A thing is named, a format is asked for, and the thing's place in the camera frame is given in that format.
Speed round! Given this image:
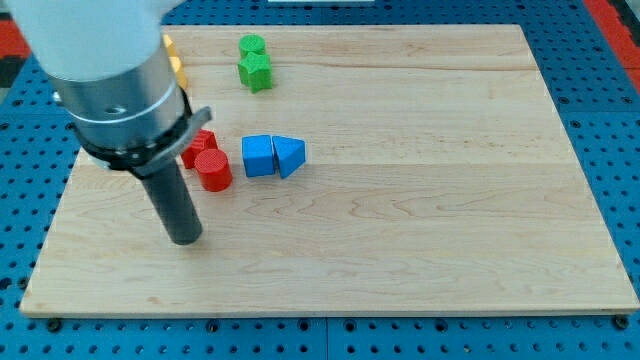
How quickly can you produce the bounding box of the green star block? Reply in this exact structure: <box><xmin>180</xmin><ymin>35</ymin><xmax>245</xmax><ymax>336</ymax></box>
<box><xmin>238</xmin><ymin>52</ymin><xmax>272</xmax><ymax>93</ymax></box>

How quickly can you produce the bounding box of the light wooden board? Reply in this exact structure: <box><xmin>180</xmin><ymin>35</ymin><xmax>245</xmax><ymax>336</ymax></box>
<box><xmin>20</xmin><ymin>25</ymin><xmax>639</xmax><ymax>319</ymax></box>

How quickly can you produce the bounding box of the yellow block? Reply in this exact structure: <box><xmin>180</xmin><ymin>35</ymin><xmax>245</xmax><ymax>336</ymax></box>
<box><xmin>169</xmin><ymin>56</ymin><xmax>188</xmax><ymax>90</ymax></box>

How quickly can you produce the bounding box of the blue perforated pegboard mat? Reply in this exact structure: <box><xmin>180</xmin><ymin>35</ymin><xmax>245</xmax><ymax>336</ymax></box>
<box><xmin>1</xmin><ymin>0</ymin><xmax>639</xmax><ymax>359</ymax></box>

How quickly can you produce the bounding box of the red ridged block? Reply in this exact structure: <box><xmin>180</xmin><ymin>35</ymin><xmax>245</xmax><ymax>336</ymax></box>
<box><xmin>181</xmin><ymin>129</ymin><xmax>218</xmax><ymax>169</ymax></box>

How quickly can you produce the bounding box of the green cylinder block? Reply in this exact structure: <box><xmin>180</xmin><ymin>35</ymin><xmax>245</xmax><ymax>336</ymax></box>
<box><xmin>238</xmin><ymin>34</ymin><xmax>266</xmax><ymax>59</ymax></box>

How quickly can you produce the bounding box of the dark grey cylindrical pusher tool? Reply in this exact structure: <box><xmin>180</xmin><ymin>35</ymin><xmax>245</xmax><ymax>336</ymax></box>
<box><xmin>141</xmin><ymin>160</ymin><xmax>202</xmax><ymax>246</ymax></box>

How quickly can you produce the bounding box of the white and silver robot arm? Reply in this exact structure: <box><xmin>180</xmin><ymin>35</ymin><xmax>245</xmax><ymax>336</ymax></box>
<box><xmin>6</xmin><ymin>0</ymin><xmax>211</xmax><ymax>178</ymax></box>

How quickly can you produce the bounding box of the blue cube block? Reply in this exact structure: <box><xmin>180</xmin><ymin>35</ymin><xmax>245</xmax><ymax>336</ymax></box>
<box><xmin>241</xmin><ymin>135</ymin><xmax>275</xmax><ymax>177</ymax></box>

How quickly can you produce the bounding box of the yellow block behind arm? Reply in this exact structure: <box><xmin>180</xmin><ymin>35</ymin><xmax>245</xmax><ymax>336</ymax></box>
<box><xmin>162</xmin><ymin>34</ymin><xmax>178</xmax><ymax>57</ymax></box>

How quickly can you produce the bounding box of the blue triangular prism block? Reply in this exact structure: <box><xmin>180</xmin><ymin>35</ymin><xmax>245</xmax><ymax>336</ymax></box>
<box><xmin>272</xmin><ymin>136</ymin><xmax>306</xmax><ymax>179</ymax></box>

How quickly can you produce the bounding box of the red cylinder block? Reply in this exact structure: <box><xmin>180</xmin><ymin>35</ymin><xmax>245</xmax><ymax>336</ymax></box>
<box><xmin>195</xmin><ymin>149</ymin><xmax>233</xmax><ymax>192</ymax></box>

